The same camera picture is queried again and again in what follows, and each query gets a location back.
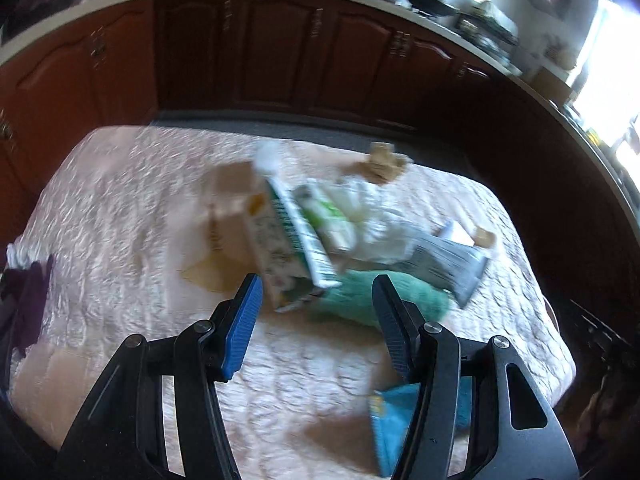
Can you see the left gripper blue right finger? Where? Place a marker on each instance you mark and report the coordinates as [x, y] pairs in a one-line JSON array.
[[400, 322]]

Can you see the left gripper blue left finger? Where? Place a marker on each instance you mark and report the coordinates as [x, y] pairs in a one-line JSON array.
[[236, 324]]

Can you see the green white milk carton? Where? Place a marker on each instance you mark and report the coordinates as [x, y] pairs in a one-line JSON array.
[[291, 259]]

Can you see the wooden lower kitchen cabinets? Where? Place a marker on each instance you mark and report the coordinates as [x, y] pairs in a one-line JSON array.
[[354, 61]]

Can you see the green cloth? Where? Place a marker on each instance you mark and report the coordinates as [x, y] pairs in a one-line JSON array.
[[360, 291]]

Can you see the grey white foil packet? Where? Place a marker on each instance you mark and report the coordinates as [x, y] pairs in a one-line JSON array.
[[446, 265]]

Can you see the light blue snack packet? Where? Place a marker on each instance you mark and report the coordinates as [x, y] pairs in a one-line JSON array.
[[391, 412]]

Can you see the crumpled white plastic bag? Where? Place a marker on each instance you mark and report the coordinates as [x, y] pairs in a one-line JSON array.
[[383, 234]]

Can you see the pink lace tablecloth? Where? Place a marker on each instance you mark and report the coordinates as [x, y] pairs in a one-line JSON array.
[[116, 218]]

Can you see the crumpled beige paper ball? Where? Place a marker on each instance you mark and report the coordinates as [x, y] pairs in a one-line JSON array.
[[383, 164]]

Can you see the cardboard box on counter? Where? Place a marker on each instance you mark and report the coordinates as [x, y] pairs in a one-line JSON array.
[[551, 87]]

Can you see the dish rack with dishes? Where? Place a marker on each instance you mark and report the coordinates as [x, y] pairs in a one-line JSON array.
[[485, 26]]

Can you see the black wok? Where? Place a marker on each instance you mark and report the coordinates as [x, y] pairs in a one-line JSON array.
[[433, 7]]

